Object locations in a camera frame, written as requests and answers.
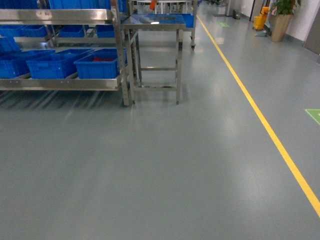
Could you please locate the stainless steel flow rack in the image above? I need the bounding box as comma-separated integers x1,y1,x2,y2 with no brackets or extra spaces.
0,0,130,106

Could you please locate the empty blue bin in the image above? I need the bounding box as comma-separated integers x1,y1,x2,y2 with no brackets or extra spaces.
26,48,94,79

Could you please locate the green potted plant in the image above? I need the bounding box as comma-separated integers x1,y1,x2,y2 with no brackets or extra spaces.
270,0,302,15

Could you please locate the red plastic parts pile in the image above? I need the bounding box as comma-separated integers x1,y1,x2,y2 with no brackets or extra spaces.
92,57,114,62

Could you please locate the yellow mop bucket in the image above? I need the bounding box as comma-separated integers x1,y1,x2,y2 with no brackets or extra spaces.
253,6,269,31

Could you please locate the blue bin with red parts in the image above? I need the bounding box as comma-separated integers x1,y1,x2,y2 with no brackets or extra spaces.
74,48,120,79

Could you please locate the small stainless steel table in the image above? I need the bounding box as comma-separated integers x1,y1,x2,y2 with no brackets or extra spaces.
123,13,186,104

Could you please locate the beige planter pot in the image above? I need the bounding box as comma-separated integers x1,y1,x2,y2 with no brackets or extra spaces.
271,14,293,43

